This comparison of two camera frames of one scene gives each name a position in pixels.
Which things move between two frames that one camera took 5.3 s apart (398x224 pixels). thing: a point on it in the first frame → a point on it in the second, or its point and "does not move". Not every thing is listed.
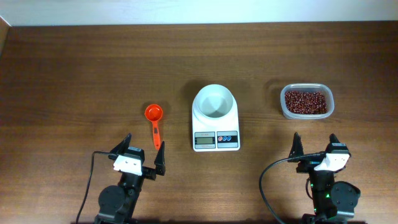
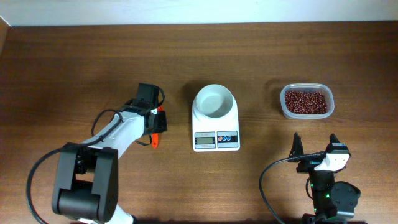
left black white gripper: x=159 y=169 → x=164 y=124
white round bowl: x=213 y=102 does not move
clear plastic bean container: x=306 y=101 does not move
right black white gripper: x=305 y=165 does not move
